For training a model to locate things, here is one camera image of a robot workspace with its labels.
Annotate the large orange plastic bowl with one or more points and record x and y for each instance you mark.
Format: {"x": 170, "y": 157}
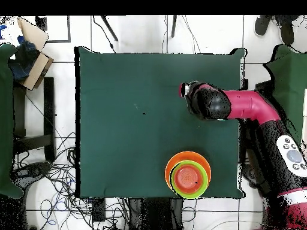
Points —
{"x": 187, "y": 155}

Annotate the small orange-red plastic bowl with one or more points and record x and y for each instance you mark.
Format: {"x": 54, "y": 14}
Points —
{"x": 188, "y": 178}

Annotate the green plastic bowl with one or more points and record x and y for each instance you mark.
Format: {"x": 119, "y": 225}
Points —
{"x": 205, "y": 182}

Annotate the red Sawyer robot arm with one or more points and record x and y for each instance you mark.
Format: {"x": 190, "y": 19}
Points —
{"x": 249, "y": 105}

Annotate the white box stack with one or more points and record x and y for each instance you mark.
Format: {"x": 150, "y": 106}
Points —
{"x": 305, "y": 107}

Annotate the dark green tablecloth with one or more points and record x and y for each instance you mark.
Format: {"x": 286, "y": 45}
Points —
{"x": 144, "y": 76}

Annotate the black tripod leg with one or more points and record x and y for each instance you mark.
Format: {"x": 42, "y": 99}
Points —
{"x": 109, "y": 28}
{"x": 174, "y": 26}

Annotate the black stool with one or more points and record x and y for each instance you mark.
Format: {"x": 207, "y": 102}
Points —
{"x": 49, "y": 107}

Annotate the cardboard box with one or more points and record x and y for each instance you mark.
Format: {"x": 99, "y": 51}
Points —
{"x": 36, "y": 69}

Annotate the green cloth covered side table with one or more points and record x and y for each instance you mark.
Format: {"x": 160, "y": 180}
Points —
{"x": 6, "y": 119}
{"x": 292, "y": 83}

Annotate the dark blue cloth bag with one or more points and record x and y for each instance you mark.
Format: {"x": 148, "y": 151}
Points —
{"x": 24, "y": 60}

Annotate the person's foot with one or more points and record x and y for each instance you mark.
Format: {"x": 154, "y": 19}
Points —
{"x": 262, "y": 25}
{"x": 287, "y": 31}

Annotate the black floor frame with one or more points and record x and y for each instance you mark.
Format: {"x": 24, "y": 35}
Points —
{"x": 69, "y": 31}

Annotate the black pedestal foot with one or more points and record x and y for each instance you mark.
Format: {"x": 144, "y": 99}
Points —
{"x": 31, "y": 170}

